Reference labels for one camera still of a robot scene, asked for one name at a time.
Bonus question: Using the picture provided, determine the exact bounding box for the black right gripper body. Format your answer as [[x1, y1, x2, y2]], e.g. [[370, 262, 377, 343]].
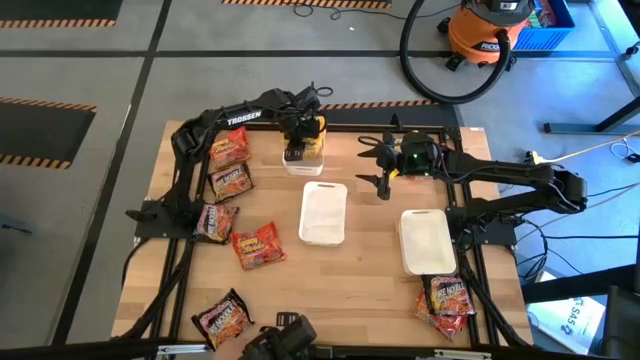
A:
[[392, 130, 445, 177]]

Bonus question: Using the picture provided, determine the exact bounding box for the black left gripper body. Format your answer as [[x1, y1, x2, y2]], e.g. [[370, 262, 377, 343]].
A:
[[277, 91, 327, 147]]

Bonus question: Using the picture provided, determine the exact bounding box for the red Saucy Noodle pack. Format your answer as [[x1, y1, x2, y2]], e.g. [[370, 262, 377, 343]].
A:
[[230, 221, 288, 272], [413, 292, 469, 342], [208, 125, 252, 169]]

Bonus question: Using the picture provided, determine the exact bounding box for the white plastic bin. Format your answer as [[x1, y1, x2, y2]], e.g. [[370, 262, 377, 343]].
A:
[[298, 181, 349, 248], [398, 208, 458, 277], [281, 149, 325, 177]]

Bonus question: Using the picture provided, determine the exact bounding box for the black hazard-striped floor mat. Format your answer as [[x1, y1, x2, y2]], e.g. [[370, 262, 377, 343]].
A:
[[0, 96, 99, 171], [0, 0, 125, 29], [249, 99, 461, 129], [221, 0, 394, 10]]

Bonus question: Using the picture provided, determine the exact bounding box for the orange shop vacuum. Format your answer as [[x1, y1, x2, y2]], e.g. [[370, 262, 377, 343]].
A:
[[437, 0, 537, 71]]

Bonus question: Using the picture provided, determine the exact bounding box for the black desk leg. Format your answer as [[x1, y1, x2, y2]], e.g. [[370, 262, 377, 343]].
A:
[[543, 95, 640, 136]]

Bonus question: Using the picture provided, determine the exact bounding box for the blue plastic crate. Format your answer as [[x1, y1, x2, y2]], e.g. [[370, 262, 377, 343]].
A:
[[513, 0, 576, 51]]

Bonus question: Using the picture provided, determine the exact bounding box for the black metal bar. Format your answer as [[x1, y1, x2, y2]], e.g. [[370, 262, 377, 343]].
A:
[[519, 263, 640, 305]]

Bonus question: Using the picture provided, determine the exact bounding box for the black aluminium table frame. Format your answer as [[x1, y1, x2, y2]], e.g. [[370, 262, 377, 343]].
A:
[[112, 112, 534, 360]]

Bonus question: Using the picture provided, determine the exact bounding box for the black vacuum hose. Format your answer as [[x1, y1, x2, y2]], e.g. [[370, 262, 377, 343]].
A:
[[398, 0, 514, 105]]

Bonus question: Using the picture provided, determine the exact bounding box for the yellow hanging power cable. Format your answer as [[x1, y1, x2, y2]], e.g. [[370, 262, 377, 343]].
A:
[[529, 130, 640, 166]]

